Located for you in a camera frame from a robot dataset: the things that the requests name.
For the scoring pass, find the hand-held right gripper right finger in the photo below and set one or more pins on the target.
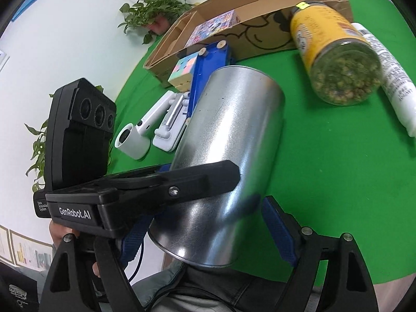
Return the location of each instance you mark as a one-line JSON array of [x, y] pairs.
[[279, 230]]

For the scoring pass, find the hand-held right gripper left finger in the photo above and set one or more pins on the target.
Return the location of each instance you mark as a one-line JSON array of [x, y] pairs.
[[135, 237]]

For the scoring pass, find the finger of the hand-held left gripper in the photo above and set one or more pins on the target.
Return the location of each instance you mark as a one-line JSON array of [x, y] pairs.
[[182, 185], [164, 168]]

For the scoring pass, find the white hair dryer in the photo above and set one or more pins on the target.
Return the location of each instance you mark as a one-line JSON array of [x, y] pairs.
[[133, 143]]

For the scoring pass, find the silver metal can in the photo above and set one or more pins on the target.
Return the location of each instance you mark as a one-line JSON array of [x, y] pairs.
[[227, 120]]

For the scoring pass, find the yellow label glass jar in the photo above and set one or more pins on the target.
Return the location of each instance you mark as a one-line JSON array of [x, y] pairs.
[[325, 39]]

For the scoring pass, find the cardboard box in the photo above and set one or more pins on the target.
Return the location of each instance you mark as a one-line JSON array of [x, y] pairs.
[[276, 3]]

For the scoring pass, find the person's left hand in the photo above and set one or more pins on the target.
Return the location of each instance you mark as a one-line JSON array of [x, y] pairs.
[[61, 230]]

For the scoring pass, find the white folding phone stand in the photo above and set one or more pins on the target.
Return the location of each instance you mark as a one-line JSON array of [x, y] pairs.
[[167, 136]]

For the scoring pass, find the large leaf green plant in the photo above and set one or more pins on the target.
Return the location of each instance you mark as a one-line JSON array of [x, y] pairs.
[[39, 156]]

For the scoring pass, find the green felt table cover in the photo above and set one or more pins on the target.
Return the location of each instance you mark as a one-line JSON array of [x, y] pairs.
[[325, 169]]

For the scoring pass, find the person's dark clothing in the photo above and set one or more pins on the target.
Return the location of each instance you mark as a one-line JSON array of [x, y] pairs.
[[221, 289]]

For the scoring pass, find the pastel puzzle cube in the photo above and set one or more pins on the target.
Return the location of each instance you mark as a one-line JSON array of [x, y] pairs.
[[182, 71]]

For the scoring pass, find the black printed garment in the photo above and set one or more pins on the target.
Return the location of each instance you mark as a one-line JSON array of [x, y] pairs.
[[19, 292]]

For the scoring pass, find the potted green plant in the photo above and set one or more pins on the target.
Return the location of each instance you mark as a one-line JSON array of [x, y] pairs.
[[152, 6]]

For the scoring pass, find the white tube bottle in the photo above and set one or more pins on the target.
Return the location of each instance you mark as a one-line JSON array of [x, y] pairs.
[[390, 71]]

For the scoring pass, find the framed wall picture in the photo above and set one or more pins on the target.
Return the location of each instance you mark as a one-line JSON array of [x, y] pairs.
[[32, 253], [4, 243]]

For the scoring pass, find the blue wall poster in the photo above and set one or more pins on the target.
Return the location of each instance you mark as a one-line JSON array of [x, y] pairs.
[[32, 1]]

